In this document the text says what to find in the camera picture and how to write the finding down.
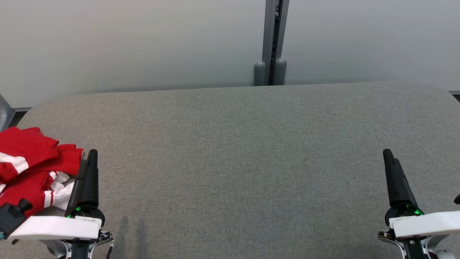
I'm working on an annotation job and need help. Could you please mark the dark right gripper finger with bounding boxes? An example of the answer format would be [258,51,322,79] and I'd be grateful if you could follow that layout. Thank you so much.
[394,158,417,208]
[383,149,405,208]

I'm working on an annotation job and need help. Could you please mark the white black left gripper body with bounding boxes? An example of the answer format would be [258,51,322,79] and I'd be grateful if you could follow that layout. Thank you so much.
[8,204,106,241]

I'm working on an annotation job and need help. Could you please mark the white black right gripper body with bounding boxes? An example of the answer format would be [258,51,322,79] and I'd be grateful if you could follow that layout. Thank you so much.
[385,203,460,238]

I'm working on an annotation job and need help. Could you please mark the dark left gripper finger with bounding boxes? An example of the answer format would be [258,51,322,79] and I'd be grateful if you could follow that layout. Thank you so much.
[66,150,90,217]
[80,149,100,209]

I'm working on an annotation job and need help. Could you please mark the red white numbered jersey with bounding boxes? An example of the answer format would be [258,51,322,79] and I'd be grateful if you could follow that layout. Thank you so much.
[0,169,77,218]

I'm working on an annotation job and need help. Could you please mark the red shorts with white stripe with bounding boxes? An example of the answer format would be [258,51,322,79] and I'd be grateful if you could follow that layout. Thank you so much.
[0,127,84,184]

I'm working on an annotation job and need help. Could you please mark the grey metal shelf rack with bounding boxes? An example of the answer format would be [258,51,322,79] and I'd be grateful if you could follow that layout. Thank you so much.
[0,94,15,131]

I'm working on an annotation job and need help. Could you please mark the grey partition post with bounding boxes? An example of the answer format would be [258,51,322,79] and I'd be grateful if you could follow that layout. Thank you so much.
[254,0,279,87]
[272,0,290,86]

